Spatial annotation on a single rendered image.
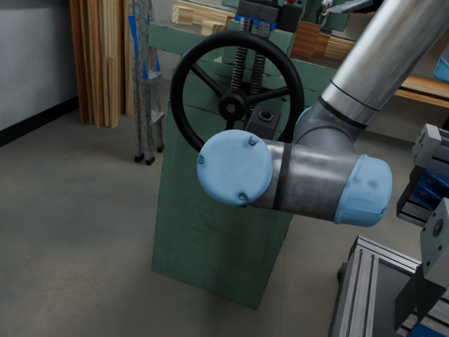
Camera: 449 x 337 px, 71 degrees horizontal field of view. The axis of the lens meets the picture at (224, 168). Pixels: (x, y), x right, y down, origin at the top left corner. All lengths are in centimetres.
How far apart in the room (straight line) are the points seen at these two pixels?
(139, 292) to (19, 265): 45
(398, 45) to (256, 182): 22
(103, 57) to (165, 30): 137
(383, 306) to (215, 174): 104
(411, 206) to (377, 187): 79
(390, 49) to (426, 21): 4
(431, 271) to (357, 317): 57
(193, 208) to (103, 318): 47
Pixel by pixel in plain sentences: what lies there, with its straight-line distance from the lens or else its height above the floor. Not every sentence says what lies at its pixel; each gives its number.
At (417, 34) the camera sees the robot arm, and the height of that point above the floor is 102.
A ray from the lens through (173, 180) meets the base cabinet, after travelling 104.
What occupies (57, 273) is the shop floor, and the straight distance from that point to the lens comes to 138.
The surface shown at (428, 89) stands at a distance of 303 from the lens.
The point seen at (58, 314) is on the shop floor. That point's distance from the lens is 127.
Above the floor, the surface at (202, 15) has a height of 93.
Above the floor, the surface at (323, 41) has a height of 94.
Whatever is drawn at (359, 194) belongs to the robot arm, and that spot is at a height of 88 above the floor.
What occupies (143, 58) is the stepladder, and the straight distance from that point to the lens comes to 176.
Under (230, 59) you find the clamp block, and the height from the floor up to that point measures 88.
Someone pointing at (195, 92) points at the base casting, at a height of 75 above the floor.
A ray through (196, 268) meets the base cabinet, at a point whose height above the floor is 10.
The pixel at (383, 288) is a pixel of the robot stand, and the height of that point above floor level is 21.
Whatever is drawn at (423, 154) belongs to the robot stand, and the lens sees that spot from 105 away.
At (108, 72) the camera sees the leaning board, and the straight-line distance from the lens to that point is 228.
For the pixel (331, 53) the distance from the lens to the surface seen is 98.
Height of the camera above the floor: 103
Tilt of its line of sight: 30 degrees down
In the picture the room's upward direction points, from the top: 13 degrees clockwise
